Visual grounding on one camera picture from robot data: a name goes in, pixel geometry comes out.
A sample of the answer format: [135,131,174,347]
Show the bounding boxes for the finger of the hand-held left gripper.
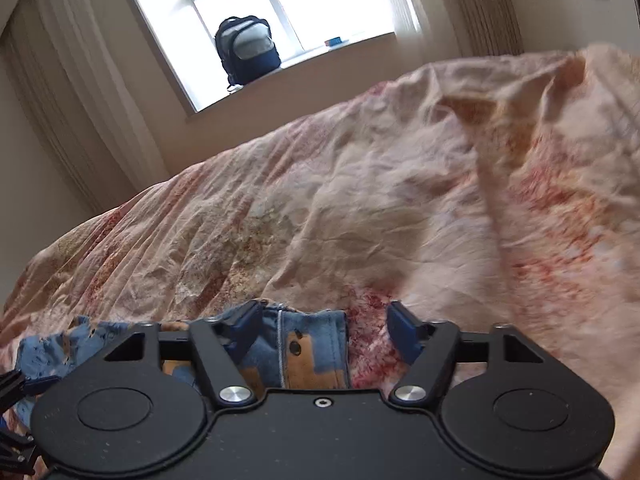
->
[0,369,63,413]
[0,434,38,477]

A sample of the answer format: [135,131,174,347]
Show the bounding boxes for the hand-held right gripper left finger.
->
[102,301,263,408]

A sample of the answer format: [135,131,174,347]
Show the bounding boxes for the blue orange printed pants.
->
[16,299,351,397]

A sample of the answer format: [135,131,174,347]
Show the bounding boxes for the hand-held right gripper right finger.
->
[386,301,547,408]

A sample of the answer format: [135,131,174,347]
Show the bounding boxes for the navy grey backpack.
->
[214,16,282,93]

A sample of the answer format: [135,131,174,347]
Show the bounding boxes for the beige curtain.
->
[395,0,527,60]
[0,0,172,217]

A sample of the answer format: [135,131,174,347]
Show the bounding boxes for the floral pink bedspread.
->
[0,42,640,480]

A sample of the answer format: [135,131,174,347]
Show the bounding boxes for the white framed window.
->
[112,0,425,120]

